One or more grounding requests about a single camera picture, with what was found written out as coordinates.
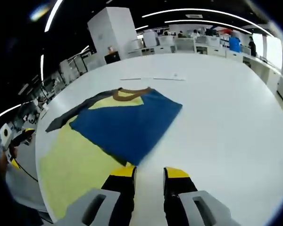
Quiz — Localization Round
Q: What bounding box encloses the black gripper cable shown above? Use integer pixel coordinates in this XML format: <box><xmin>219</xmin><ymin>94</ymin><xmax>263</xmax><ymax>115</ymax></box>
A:
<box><xmin>12</xmin><ymin>161</ymin><xmax>39</xmax><ymax>182</ymax></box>

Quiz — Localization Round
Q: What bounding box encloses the wide bright ceiling light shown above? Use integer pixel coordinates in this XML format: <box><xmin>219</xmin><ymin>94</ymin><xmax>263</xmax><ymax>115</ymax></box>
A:
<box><xmin>44</xmin><ymin>0</ymin><xmax>63</xmax><ymax>33</ymax></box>

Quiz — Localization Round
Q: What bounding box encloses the black cabinet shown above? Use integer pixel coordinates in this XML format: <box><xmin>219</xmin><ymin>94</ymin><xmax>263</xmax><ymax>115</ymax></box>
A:
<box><xmin>104</xmin><ymin>51</ymin><xmax>121</xmax><ymax>65</ymax></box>

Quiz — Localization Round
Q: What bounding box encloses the white square pillar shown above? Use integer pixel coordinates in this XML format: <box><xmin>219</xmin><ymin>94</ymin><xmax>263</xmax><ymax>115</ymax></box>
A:
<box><xmin>87</xmin><ymin>6</ymin><xmax>139</xmax><ymax>65</ymax></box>

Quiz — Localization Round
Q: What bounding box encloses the blue barrel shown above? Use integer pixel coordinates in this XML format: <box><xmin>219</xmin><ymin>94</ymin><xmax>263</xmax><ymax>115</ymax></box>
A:
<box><xmin>229</xmin><ymin>36</ymin><xmax>241</xmax><ymax>52</ymax></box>

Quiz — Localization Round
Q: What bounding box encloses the yellow blue black garment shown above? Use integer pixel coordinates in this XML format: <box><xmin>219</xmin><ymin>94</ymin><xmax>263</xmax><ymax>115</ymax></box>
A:
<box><xmin>39</xmin><ymin>87</ymin><xmax>183</xmax><ymax>223</ymax></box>

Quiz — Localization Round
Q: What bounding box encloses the long curved ceiling light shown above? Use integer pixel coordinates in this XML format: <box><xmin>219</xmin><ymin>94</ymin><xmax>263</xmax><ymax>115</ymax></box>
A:
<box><xmin>164</xmin><ymin>19</ymin><xmax>253</xmax><ymax>34</ymax></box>
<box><xmin>141</xmin><ymin>8</ymin><xmax>272</xmax><ymax>36</ymax></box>

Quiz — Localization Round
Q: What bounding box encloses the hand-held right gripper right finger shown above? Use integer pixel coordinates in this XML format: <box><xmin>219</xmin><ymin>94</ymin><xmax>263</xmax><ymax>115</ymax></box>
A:
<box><xmin>163</xmin><ymin>166</ymin><xmax>241</xmax><ymax>226</ymax></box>

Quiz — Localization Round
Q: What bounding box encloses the person's left hand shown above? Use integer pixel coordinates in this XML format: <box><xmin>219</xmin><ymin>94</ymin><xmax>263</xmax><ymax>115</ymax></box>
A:
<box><xmin>0</xmin><ymin>150</ymin><xmax>10</xmax><ymax>176</ymax></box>

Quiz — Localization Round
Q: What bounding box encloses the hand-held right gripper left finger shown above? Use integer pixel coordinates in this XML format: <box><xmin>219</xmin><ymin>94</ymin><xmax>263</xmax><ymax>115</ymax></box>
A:
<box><xmin>57</xmin><ymin>165</ymin><xmax>138</xmax><ymax>226</ymax></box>

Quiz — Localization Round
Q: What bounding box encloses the row of white office desks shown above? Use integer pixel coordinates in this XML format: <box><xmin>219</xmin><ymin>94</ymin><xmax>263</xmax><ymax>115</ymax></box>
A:
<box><xmin>128</xmin><ymin>28</ymin><xmax>283</xmax><ymax>106</ymax></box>

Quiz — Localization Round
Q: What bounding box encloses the short ceiling light strip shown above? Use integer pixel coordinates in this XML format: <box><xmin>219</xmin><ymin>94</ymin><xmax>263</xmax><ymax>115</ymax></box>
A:
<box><xmin>40</xmin><ymin>54</ymin><xmax>45</xmax><ymax>80</ymax></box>

